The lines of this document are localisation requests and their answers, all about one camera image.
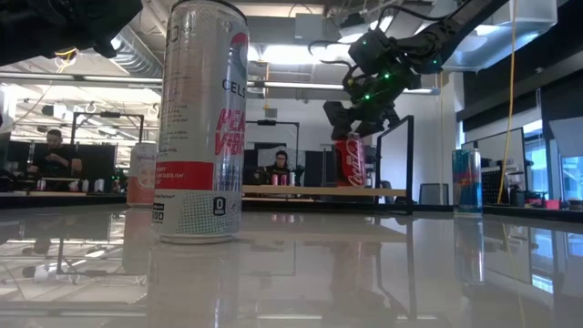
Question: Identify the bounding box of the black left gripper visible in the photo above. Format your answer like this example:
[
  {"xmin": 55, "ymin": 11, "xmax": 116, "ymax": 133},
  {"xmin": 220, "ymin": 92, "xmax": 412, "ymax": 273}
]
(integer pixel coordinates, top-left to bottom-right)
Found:
[{"xmin": 0, "ymin": 0, "xmax": 145, "ymax": 67}]

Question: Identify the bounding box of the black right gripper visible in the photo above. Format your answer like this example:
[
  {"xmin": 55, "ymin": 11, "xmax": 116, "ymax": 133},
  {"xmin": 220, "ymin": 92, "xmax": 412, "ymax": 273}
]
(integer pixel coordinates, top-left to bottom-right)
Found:
[{"xmin": 322, "ymin": 34, "xmax": 423, "ymax": 141}]

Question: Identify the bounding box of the red Coca-Cola can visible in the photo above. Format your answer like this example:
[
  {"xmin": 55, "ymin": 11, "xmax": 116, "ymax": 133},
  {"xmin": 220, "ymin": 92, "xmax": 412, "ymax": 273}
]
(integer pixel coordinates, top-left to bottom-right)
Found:
[{"xmin": 334, "ymin": 131, "xmax": 368, "ymax": 189}]

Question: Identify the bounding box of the blue silver Red Bull can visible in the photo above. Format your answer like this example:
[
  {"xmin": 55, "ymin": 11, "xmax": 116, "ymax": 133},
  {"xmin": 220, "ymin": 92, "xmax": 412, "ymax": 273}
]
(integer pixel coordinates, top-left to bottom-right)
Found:
[{"xmin": 451, "ymin": 148, "xmax": 484, "ymax": 215}]

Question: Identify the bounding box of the white Celsius can black lid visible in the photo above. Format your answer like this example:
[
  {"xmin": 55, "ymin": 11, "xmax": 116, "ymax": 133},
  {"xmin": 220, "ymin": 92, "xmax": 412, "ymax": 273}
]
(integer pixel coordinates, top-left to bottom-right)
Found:
[{"xmin": 151, "ymin": 0, "xmax": 251, "ymax": 245}]

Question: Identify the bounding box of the pink white Spindrift can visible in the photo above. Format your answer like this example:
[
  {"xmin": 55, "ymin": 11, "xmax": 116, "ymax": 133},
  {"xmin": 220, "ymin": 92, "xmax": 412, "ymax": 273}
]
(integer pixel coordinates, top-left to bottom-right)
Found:
[{"xmin": 126, "ymin": 141, "xmax": 159, "ymax": 209}]

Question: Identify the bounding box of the black monitor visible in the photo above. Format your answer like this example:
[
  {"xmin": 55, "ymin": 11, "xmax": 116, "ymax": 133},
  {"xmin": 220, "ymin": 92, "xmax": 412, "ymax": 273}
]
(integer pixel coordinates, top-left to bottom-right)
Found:
[
  {"xmin": 303, "ymin": 149, "xmax": 336, "ymax": 187},
  {"xmin": 84, "ymin": 144, "xmax": 118, "ymax": 181}
]

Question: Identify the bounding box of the person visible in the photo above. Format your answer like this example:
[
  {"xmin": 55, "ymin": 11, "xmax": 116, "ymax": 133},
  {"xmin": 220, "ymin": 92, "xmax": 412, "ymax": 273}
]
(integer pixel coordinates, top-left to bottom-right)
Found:
[
  {"xmin": 26, "ymin": 128, "xmax": 84, "ymax": 181},
  {"xmin": 265, "ymin": 149, "xmax": 297, "ymax": 186}
]

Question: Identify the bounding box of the ceiling light panel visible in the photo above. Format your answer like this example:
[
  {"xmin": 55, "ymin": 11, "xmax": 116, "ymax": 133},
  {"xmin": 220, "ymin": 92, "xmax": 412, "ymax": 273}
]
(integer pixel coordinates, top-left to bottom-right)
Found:
[{"xmin": 248, "ymin": 43, "xmax": 356, "ymax": 66}]

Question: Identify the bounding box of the grey waste bin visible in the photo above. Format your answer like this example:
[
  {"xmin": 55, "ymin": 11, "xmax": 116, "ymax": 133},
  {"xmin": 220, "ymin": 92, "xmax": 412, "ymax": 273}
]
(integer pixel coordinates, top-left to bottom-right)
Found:
[{"xmin": 418, "ymin": 182, "xmax": 450, "ymax": 206}]

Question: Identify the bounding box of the glass partition panel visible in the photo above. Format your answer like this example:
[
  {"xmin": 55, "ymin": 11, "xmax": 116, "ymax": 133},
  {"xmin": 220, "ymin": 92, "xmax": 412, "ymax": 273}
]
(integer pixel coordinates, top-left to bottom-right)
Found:
[{"xmin": 460, "ymin": 127, "xmax": 527, "ymax": 204}]

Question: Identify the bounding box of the black pegboard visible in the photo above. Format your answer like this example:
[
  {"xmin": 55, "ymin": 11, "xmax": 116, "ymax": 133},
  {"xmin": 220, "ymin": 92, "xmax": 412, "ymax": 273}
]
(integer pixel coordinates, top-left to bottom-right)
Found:
[{"xmin": 481, "ymin": 164, "xmax": 503, "ymax": 205}]

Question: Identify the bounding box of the white ceiling fixture box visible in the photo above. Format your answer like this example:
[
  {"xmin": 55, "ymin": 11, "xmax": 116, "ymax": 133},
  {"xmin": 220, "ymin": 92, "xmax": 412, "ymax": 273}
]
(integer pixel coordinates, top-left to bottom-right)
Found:
[{"xmin": 441, "ymin": 0, "xmax": 559, "ymax": 73}]

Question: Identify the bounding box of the silver air duct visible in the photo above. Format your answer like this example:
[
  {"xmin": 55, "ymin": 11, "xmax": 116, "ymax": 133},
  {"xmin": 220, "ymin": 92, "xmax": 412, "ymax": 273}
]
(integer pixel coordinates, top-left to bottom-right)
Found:
[{"xmin": 108, "ymin": 22, "xmax": 164, "ymax": 78}]

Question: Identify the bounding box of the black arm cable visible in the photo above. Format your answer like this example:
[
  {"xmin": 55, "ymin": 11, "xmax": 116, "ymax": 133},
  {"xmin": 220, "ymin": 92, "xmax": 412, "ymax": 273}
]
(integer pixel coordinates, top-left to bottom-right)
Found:
[{"xmin": 308, "ymin": 38, "xmax": 361, "ymax": 77}]

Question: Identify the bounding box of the black metal stand frame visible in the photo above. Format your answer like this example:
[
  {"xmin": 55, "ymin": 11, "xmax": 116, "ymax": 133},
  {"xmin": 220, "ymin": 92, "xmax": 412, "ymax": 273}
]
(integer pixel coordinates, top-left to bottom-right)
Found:
[
  {"xmin": 245, "ymin": 119, "xmax": 301, "ymax": 183},
  {"xmin": 70, "ymin": 111, "xmax": 146, "ymax": 145}
]

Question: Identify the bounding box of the yellow hanging cable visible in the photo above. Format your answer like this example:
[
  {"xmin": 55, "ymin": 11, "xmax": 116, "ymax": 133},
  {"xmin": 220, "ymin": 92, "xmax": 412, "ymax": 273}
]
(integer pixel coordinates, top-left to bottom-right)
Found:
[{"xmin": 496, "ymin": 0, "xmax": 518, "ymax": 205}]

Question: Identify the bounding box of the black table frame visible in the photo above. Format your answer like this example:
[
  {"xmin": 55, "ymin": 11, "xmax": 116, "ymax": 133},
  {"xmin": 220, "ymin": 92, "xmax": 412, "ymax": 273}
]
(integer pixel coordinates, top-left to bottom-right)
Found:
[{"xmin": 0, "ymin": 193, "xmax": 583, "ymax": 224}]

